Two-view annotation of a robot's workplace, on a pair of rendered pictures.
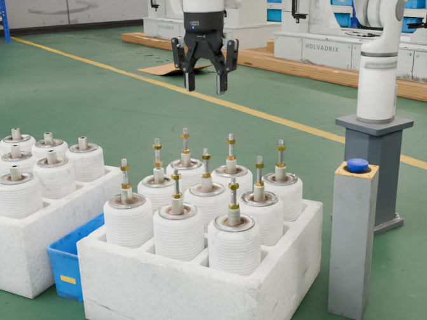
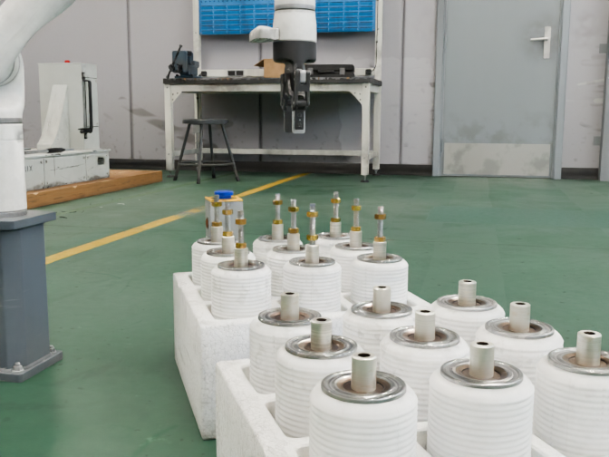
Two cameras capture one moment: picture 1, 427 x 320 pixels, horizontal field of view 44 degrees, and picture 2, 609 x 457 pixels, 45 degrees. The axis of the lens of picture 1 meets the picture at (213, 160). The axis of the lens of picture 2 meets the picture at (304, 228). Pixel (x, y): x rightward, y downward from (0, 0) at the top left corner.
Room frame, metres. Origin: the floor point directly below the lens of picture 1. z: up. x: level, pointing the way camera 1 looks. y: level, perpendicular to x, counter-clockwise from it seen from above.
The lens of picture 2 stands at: (1.92, 0.97, 0.49)
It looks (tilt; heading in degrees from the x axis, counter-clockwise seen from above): 9 degrees down; 226
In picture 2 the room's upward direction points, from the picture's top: straight up
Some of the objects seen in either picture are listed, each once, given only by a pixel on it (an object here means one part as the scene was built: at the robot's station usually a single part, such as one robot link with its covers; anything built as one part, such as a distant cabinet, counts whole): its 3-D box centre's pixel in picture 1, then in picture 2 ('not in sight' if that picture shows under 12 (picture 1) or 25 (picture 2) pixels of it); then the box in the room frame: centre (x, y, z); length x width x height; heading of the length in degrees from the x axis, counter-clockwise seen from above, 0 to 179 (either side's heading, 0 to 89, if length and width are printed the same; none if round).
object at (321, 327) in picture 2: (48, 139); (321, 335); (1.39, 0.45, 0.26); 0.02 x 0.02 x 0.03
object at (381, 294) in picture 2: (51, 157); (381, 300); (1.24, 0.39, 0.26); 0.02 x 0.02 x 0.03
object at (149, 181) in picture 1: (159, 181); (312, 262); (1.09, 0.12, 0.25); 0.08 x 0.08 x 0.01
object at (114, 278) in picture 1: (209, 258); (293, 336); (1.03, 0.02, 0.09); 0.39 x 0.39 x 0.18; 62
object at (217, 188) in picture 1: (206, 189); (293, 249); (1.03, 0.02, 0.25); 0.08 x 0.08 x 0.01
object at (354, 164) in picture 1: (357, 166); (223, 195); (0.96, -0.28, 0.32); 0.04 x 0.04 x 0.02
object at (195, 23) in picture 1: (204, 33); (294, 66); (1.03, 0.01, 0.57); 0.08 x 0.08 x 0.09
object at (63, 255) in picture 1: (108, 247); not in sight; (1.15, 0.26, 0.06); 0.30 x 0.11 x 0.12; 153
